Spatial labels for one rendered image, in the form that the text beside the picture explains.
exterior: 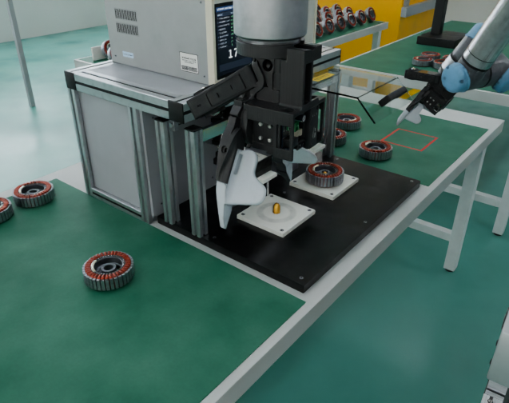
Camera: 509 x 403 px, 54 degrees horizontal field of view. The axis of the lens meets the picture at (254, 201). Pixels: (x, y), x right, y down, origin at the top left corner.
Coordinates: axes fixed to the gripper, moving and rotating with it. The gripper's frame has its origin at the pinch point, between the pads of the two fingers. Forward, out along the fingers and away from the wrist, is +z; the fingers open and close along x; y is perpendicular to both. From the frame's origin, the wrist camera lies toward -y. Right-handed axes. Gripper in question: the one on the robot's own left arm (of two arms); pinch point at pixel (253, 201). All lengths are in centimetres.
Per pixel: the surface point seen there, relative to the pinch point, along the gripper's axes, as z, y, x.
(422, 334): 115, 3, 117
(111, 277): 37, -43, 9
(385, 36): 61, -134, 409
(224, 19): -11, -42, 50
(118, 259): 37, -48, 15
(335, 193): 37, -21, 71
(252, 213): 37, -34, 49
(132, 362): 40.2, -24.8, -3.5
